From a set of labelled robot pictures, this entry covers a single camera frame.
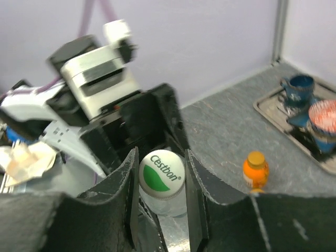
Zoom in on blue mug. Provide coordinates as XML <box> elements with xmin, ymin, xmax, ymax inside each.
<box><xmin>280</xmin><ymin>75</ymin><xmax>315</xmax><ymax>107</ymax></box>

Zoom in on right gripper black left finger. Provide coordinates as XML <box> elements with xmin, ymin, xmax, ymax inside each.
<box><xmin>1</xmin><ymin>149</ymin><xmax>139</xmax><ymax>251</ymax></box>

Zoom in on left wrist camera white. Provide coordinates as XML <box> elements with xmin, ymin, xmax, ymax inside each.
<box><xmin>60</xmin><ymin>19</ymin><xmax>140</xmax><ymax>120</ymax></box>

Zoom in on orange juice bottle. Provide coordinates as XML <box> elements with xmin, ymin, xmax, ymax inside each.
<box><xmin>243</xmin><ymin>151</ymin><xmax>269</xmax><ymax>189</ymax></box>
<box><xmin>250</xmin><ymin>188</ymin><xmax>265</xmax><ymax>194</ymax></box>

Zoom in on water bottle green label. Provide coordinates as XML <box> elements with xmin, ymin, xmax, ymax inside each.
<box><xmin>139</xmin><ymin>157</ymin><xmax>187</xmax><ymax>217</ymax></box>

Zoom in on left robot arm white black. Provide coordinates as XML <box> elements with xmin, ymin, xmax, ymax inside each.
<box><xmin>1</xmin><ymin>35</ymin><xmax>190</xmax><ymax>177</ymax></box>

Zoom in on white green bottle cap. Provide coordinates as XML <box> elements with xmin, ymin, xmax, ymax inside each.
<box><xmin>139</xmin><ymin>150</ymin><xmax>185</xmax><ymax>200</ymax></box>

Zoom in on metal tray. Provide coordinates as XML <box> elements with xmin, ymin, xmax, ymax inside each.
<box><xmin>254</xmin><ymin>77</ymin><xmax>335</xmax><ymax>174</ymax></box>

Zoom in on red patterned bowl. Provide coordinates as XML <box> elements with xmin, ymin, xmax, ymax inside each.
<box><xmin>308</xmin><ymin>100</ymin><xmax>335</xmax><ymax>137</ymax></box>

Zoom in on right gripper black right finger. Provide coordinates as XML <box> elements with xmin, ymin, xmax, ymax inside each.
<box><xmin>185</xmin><ymin>150</ymin><xmax>335</xmax><ymax>251</ymax></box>

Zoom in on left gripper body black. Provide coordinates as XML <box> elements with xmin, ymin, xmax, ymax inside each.
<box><xmin>80</xmin><ymin>83</ymin><xmax>190</xmax><ymax>175</ymax></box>

